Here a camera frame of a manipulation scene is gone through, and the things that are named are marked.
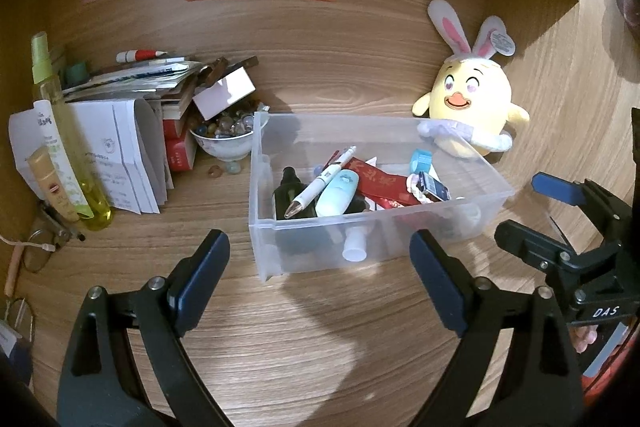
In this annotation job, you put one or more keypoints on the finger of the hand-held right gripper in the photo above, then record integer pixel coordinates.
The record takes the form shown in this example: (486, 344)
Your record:
(555, 188)
(525, 242)

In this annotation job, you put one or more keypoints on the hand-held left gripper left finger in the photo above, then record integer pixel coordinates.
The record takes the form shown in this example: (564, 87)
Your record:
(200, 279)

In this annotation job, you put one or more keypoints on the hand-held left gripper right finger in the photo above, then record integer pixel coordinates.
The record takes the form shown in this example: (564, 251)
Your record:
(440, 282)

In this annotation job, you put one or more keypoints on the small white roll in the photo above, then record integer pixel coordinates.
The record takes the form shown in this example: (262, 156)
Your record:
(470, 214)

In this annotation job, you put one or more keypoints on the pink cosmetic tube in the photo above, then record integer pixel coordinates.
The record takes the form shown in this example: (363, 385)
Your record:
(355, 249)

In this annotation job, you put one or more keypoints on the clear plastic drawer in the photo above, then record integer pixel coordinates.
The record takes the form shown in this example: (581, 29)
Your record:
(310, 252)

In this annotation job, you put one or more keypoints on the red foil pouch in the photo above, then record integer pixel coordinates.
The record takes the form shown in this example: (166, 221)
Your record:
(380, 184)

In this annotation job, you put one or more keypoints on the green glass bottle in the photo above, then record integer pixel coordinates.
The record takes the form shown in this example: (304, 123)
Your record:
(285, 199)

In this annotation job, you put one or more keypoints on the teal tape roll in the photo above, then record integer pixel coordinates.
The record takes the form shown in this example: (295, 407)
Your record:
(417, 159)

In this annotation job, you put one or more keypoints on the mint green tube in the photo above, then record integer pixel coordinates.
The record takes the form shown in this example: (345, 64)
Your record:
(337, 197)

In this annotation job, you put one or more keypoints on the white pen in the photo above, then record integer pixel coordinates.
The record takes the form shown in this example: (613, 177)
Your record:
(315, 187)

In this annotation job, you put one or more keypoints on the person's right forearm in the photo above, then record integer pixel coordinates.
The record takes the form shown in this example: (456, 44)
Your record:
(610, 382)

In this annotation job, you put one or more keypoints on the person's right hand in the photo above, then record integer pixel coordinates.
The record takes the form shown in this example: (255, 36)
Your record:
(584, 339)

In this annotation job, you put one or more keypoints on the brown loose stone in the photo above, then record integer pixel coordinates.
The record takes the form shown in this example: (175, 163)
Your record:
(215, 171)

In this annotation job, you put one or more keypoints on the pale green loose stone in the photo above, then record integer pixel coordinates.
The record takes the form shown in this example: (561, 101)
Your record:
(232, 167)

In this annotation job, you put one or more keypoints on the red box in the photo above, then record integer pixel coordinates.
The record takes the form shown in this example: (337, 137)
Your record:
(180, 156)
(177, 129)

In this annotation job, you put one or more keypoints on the yellow-green spray bottle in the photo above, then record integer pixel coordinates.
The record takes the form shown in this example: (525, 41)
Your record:
(97, 207)

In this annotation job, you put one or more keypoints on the yellow chick plush toy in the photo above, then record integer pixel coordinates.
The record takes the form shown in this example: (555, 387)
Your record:
(470, 92)

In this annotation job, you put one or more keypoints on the ceramic bowl of stones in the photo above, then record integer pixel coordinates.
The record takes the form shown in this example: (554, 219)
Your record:
(225, 147)

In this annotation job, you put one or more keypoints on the folded white paper booklets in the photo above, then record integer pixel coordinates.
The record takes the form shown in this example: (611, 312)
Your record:
(115, 147)

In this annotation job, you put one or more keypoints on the round eyeglasses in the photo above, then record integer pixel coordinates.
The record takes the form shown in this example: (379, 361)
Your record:
(37, 252)

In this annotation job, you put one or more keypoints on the gold sunscreen bottle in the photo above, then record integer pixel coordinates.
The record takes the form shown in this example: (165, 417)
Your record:
(50, 182)

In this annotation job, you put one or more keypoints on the wooden stick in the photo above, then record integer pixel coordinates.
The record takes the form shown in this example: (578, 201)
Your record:
(12, 272)

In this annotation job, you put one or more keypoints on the small white box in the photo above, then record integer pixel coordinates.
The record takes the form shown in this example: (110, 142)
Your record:
(225, 92)

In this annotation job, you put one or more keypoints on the blue and white carton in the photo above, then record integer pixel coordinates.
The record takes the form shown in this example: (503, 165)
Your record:
(12, 349)

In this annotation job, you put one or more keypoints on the white and green tube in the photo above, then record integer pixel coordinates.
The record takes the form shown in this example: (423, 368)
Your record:
(52, 142)

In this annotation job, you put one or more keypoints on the dark brown block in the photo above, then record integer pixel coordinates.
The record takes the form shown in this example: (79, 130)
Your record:
(215, 69)

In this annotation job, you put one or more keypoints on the stack of books and papers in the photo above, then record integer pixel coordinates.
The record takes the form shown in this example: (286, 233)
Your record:
(130, 77)

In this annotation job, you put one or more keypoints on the red and white marker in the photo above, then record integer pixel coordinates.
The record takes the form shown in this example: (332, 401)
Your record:
(140, 55)

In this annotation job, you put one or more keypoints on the small teal cup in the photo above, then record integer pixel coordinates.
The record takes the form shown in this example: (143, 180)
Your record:
(78, 71)

